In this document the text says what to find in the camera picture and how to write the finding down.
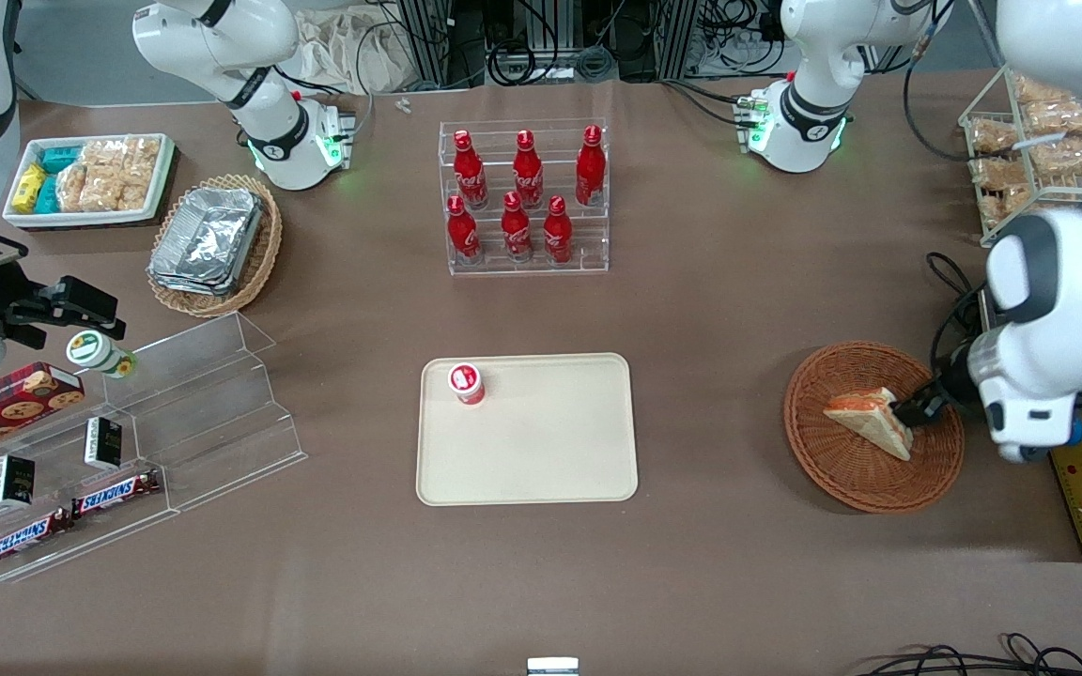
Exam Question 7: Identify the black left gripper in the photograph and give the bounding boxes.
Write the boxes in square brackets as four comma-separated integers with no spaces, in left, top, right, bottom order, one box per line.
[889,342,985,432]

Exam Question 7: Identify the triangular sandwich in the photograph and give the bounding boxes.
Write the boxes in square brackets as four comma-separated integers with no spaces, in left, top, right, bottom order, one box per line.
[823,387,915,463]

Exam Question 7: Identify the aluminium foil tray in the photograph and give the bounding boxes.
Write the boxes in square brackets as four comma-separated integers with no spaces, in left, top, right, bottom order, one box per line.
[147,253,255,299]
[152,186,265,283]

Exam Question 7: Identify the white rectangular snack tray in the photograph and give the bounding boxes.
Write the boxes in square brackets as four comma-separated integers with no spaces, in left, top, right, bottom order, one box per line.
[2,132,177,230]

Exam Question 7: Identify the round brown wicker basket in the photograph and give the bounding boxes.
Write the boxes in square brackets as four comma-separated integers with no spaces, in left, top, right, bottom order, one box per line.
[783,341,966,515]

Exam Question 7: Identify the oval light wicker basket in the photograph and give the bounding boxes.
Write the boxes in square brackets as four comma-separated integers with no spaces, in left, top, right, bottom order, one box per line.
[146,173,284,319]

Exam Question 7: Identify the cream plastic tray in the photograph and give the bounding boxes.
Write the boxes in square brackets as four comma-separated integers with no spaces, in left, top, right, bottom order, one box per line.
[416,353,640,507]

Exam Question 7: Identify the green-lid white cup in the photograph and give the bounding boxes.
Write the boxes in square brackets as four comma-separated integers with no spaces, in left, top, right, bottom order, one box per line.
[66,330,139,380]

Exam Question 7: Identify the small black box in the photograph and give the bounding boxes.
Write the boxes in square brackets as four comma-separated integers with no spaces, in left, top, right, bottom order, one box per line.
[0,453,37,510]
[83,416,125,471]

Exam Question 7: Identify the clear rice cracker bag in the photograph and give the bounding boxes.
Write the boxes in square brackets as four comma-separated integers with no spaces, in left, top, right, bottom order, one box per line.
[81,139,127,213]
[55,163,91,213]
[118,135,163,212]

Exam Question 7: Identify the yellow snack packet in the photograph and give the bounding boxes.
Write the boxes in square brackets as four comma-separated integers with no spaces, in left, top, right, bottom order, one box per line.
[12,163,48,216]

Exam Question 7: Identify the clear acrylic stepped shelf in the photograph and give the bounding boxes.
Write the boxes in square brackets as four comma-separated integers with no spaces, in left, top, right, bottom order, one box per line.
[0,376,181,585]
[98,311,309,514]

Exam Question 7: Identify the Snickers chocolate bar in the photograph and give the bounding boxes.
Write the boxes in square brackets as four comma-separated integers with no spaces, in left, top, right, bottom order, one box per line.
[0,507,73,569]
[70,468,162,520]

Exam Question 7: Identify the bagged fried snack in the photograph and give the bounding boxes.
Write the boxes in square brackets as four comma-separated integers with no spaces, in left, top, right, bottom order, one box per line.
[969,118,1022,155]
[1022,100,1082,140]
[967,156,1031,192]
[1012,75,1075,105]
[1031,135,1082,177]
[977,182,1036,227]

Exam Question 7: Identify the beige cloth bag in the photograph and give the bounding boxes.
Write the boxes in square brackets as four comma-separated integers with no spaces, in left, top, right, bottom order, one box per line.
[295,4,412,96]

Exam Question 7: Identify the clear acrylic bottle rack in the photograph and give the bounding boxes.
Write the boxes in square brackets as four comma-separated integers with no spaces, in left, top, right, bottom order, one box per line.
[438,118,611,277]

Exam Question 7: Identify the red white-lid cup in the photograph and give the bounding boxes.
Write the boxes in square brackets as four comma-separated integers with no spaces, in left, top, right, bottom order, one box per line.
[448,362,487,407]

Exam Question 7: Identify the red cola bottle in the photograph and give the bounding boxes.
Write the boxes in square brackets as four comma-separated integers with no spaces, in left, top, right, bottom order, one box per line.
[513,130,546,210]
[542,195,575,266]
[501,192,535,264]
[453,130,490,210]
[446,194,483,265]
[575,125,608,208]

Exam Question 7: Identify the white power strip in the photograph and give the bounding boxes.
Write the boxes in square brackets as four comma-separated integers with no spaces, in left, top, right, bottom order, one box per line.
[689,36,788,78]

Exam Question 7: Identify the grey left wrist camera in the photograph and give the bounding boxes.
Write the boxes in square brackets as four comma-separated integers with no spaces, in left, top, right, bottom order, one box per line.
[983,398,1080,464]

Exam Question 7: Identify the black coiled power cable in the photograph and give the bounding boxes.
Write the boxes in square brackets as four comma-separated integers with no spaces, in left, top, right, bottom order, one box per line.
[925,251,989,376]

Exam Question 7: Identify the black floor cables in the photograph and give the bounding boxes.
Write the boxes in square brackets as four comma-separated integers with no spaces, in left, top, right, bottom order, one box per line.
[856,633,1082,676]

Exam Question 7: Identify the black arm hose cable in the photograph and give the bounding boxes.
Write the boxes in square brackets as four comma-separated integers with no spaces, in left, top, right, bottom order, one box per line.
[902,0,1004,162]

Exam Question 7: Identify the white wire rack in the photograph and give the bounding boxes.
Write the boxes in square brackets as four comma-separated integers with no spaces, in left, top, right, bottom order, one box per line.
[958,64,1082,249]

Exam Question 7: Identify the black arm base cables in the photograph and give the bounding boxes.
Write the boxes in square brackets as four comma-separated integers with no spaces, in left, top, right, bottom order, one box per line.
[661,78,760,130]

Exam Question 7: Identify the aluminium frame post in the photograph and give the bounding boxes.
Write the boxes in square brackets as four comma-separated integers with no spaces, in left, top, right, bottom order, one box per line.
[657,0,703,82]
[396,0,454,91]

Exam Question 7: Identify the black cable bundle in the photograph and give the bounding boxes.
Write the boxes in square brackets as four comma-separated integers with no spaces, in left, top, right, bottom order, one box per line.
[488,0,619,87]

